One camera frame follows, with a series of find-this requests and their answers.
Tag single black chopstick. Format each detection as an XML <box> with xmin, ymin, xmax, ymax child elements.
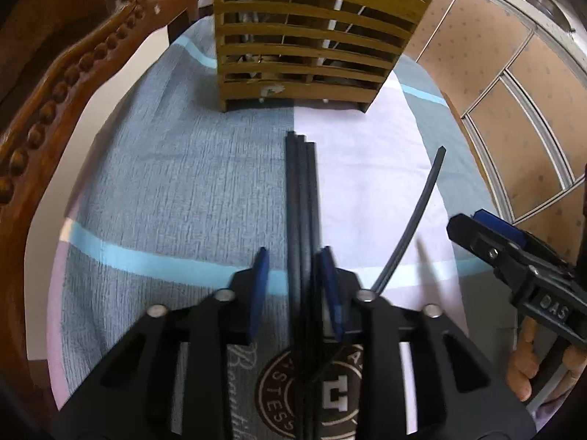
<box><xmin>371</xmin><ymin>146</ymin><xmax>447</xmax><ymax>295</ymax></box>

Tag operator right hand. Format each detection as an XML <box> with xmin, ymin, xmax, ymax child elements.
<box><xmin>505</xmin><ymin>318</ymin><xmax>584</xmax><ymax>404</ymax></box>

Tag black chopstick bundle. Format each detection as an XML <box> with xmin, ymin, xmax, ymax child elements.
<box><xmin>285</xmin><ymin>131</ymin><xmax>322</xmax><ymax>439</ymax></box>

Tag grey blue placemat cloth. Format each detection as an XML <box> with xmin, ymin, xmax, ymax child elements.
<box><xmin>48</xmin><ymin>20</ymin><xmax>519</xmax><ymax>440</ymax></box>

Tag wooden utensil holder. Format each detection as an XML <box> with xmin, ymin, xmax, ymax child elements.
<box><xmin>213</xmin><ymin>0</ymin><xmax>433</xmax><ymax>111</ymax></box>

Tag carved wooden chair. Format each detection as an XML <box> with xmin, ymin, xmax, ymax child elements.
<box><xmin>1</xmin><ymin>0</ymin><xmax>198</xmax><ymax>398</ymax></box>

